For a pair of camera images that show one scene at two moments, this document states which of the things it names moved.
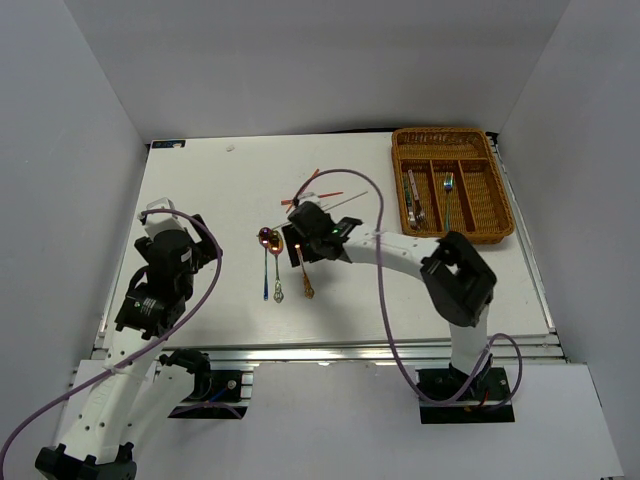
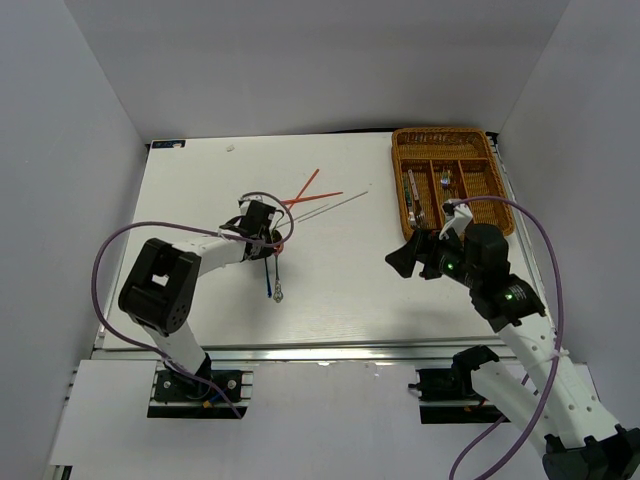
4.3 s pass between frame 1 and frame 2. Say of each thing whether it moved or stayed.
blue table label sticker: stayed
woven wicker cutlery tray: stayed
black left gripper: moved
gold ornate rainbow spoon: stayed
